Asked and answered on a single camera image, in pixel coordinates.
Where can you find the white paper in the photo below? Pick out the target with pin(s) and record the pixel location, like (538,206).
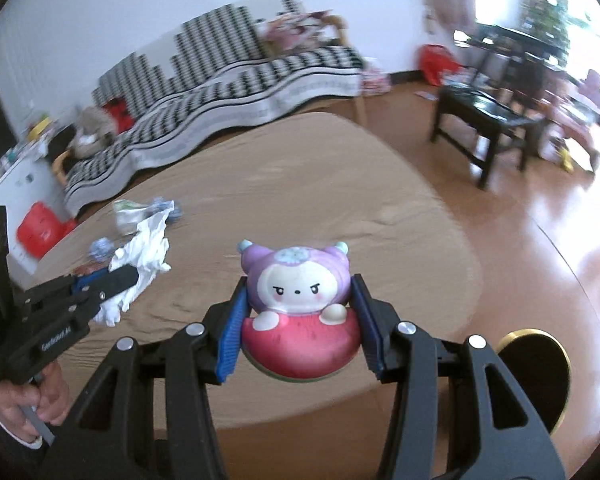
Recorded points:
(145,250)

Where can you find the red plastic chair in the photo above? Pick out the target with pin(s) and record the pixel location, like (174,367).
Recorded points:
(40,230)

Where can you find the pink printed bag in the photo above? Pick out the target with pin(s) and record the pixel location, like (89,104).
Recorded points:
(377,80)

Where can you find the blue grey crumpled wrapper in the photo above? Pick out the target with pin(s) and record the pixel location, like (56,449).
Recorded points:
(166,208)
(101,250)

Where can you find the green potted plant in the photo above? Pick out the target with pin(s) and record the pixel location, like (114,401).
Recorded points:
(550,5)

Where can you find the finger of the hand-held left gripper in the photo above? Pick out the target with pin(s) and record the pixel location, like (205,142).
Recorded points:
(110,280)
(91,305)

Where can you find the black side cabinet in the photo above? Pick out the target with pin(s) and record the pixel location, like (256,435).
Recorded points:
(61,142)

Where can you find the cluster of small bottles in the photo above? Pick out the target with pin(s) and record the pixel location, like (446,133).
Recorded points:
(10,157)

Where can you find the person's left forearm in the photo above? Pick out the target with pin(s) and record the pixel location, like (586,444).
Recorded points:
(0,452)

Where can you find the yellow toy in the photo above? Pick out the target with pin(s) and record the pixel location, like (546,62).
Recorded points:
(567,160)

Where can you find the pink printed cushion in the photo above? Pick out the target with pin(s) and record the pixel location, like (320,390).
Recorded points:
(290,30)

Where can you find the person's left hand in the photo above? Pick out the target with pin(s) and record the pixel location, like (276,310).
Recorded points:
(52,400)

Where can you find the purple pink squishy toy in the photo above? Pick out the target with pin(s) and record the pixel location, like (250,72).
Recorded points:
(295,290)

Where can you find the red black bag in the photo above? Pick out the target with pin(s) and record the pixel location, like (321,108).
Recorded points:
(120,115)

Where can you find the black desk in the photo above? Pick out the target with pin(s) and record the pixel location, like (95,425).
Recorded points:
(510,40)

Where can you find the pink ride-on toy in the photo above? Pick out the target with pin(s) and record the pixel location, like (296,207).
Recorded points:
(580,110)

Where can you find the brown plush toy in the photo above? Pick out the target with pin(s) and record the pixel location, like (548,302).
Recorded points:
(92,130)

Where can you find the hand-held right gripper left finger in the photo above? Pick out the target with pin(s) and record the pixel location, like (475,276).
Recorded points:
(230,340)

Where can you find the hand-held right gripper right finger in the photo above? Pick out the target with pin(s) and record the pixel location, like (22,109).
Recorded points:
(369,332)

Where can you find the white cabinet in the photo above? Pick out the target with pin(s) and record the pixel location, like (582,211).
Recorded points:
(25,185)

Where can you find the striped black white sofa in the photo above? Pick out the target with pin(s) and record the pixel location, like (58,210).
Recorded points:
(205,90)

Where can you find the yellow paper box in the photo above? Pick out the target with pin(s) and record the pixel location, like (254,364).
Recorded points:
(41,130)

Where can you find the wooden sofa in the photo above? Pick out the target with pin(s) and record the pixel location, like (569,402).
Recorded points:
(360,110)

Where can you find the crumpled plastic wrapper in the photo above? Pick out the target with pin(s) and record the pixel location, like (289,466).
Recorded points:
(130,214)

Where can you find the black coffee table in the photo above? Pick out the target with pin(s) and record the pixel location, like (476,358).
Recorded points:
(480,110)

